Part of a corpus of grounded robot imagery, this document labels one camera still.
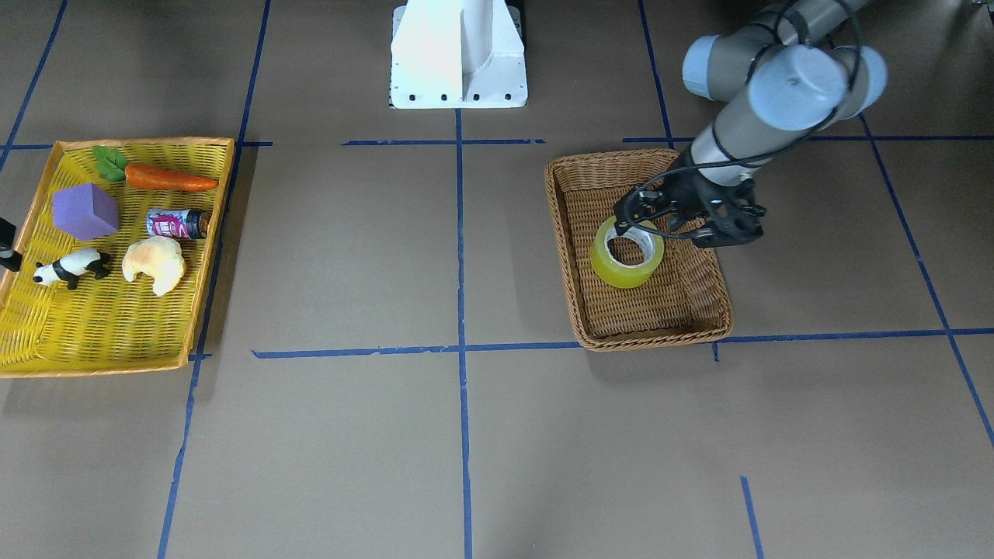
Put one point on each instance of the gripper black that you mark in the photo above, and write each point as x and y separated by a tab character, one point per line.
681	191

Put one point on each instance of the panda toy figure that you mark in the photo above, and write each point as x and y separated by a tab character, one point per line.
72	267

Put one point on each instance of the purple foam block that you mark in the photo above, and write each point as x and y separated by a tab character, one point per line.
85	212

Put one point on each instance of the yellow tape roll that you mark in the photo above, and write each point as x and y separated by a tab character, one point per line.
612	270

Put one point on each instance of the small dark can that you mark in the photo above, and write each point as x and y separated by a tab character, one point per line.
184	223

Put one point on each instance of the cream croissant toy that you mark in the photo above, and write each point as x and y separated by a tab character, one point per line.
158	257

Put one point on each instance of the brown wicker basket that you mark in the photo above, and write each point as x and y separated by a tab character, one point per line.
684	302

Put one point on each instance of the orange carrot toy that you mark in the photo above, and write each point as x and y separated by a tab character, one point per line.
112	166

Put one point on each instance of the yellow woven plastic basket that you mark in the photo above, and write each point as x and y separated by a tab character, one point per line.
110	326

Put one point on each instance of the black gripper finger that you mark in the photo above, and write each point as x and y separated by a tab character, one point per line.
10	258

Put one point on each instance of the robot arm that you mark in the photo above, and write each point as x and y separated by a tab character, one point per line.
795	69

